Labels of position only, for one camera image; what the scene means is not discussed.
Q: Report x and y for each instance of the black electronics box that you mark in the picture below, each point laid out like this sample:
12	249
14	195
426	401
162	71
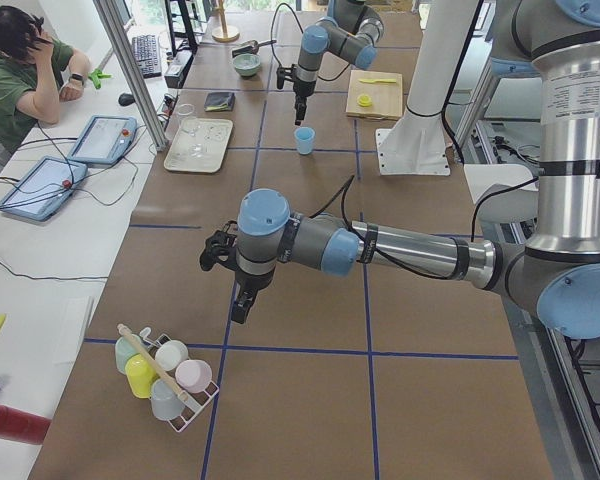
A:
178	69

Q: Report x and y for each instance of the seated person green shirt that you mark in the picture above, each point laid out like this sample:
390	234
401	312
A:
37	73

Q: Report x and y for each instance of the green bowl with ice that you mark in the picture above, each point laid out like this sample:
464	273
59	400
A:
246	65

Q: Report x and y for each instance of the far teach pendant tablet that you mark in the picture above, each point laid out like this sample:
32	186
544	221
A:
104	140

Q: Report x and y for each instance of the grey folded cloth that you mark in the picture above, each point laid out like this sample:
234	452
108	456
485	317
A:
219	101

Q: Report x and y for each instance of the yellow lemon slice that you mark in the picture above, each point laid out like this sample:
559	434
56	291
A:
364	100

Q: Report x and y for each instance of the grey blue plastic cup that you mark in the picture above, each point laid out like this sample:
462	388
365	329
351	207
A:
164	403

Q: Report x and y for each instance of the black computer mouse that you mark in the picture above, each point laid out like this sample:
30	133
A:
126	99

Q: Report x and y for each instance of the mint green plastic cup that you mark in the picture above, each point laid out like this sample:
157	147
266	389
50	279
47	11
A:
123	352

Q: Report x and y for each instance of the clear wine glass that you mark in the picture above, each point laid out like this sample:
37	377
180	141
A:
186	117

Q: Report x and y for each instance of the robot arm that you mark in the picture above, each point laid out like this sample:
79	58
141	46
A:
555	275
350	30

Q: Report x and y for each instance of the yellow plastic knife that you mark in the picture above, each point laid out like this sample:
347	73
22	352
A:
377	81

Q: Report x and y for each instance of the wooden mug tree stand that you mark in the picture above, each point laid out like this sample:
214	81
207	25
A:
224	33

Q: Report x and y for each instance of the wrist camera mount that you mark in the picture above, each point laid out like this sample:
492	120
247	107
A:
285	75
220	248

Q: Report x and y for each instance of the red cylinder bottle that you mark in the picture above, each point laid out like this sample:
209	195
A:
20	426

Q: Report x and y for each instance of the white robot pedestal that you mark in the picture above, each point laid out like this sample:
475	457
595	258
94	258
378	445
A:
416	144

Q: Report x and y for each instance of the wooden cutting board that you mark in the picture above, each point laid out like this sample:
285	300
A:
387	99

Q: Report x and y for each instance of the aluminium frame post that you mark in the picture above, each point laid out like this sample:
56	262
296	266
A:
113	26

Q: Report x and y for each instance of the light blue cup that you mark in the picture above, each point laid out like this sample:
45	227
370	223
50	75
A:
304	140

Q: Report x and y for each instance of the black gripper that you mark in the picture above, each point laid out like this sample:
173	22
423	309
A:
250	281
301	91

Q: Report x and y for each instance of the cream white plastic cup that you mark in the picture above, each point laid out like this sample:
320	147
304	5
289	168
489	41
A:
171	354

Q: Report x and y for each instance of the metal ice scoop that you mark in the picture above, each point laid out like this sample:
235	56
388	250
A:
251	47

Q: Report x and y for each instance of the black keyboard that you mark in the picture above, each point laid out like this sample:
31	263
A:
146	51

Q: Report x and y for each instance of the near teach pendant tablet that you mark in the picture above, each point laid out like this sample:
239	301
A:
44	189

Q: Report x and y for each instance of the beige bear tray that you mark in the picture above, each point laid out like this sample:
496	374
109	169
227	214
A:
199	146

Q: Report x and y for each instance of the yellow plastic cup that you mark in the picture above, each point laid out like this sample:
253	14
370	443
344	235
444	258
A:
140	376

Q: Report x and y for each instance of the pink plastic cup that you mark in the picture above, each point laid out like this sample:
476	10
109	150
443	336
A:
193	375

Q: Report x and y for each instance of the green plastic clamp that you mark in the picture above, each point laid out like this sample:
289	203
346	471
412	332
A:
96	77

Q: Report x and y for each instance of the teach pendant tablet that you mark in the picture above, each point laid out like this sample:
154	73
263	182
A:
44	189
104	140

